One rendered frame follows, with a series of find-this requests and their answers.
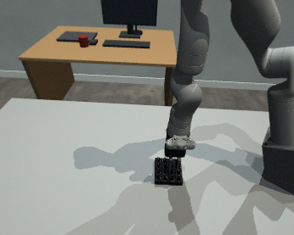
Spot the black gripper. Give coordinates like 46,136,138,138
164,121,196,171

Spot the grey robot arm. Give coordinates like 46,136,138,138
169,0,294,146

